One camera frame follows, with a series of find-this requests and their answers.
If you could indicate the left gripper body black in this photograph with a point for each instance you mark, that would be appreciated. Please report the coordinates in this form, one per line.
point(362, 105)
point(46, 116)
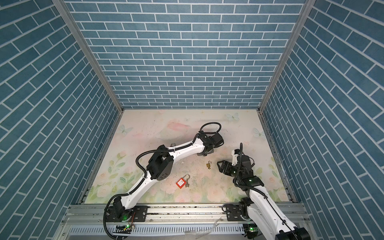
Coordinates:
point(205, 153)

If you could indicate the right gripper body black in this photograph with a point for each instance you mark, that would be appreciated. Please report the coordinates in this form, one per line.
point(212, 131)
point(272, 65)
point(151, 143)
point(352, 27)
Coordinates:
point(231, 170)

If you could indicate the small brass padlock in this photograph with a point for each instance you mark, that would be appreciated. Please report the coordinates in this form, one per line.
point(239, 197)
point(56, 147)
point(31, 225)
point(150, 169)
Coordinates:
point(209, 165)

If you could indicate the red padlock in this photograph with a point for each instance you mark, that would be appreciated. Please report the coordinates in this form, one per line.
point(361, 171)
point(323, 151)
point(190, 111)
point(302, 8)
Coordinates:
point(183, 182)

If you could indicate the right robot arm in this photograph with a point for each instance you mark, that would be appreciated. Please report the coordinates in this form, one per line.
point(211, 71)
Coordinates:
point(258, 205)

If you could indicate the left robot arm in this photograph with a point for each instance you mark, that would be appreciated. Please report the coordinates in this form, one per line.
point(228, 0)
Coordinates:
point(157, 166)

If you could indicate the right controller board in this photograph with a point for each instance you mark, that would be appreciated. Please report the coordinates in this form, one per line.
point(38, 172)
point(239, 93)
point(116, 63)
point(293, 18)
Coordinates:
point(251, 231)

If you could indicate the controller board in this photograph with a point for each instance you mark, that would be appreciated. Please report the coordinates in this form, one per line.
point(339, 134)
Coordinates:
point(251, 231)
point(123, 229)

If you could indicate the left controller board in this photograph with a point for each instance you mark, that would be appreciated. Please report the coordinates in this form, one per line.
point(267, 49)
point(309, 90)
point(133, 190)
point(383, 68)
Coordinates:
point(123, 229)

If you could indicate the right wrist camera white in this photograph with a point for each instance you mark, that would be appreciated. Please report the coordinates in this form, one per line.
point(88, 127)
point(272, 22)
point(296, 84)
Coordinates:
point(235, 154)

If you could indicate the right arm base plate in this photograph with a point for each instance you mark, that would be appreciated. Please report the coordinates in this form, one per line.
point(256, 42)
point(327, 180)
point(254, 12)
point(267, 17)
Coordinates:
point(235, 213)

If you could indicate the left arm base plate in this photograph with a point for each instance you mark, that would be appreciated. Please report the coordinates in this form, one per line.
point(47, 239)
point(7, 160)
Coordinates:
point(120, 214)

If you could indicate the right corner aluminium post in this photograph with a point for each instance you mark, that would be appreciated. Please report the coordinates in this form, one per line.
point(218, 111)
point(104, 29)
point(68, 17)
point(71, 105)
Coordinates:
point(304, 14)

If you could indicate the corner aluminium post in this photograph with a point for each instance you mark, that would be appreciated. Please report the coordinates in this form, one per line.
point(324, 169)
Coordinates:
point(81, 41)
point(304, 14)

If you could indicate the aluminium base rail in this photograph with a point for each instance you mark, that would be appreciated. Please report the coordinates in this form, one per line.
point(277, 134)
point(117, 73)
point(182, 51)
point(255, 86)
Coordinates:
point(166, 221)

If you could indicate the left corner aluminium post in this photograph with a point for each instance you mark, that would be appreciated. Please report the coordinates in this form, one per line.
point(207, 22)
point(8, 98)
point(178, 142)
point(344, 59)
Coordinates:
point(81, 41)

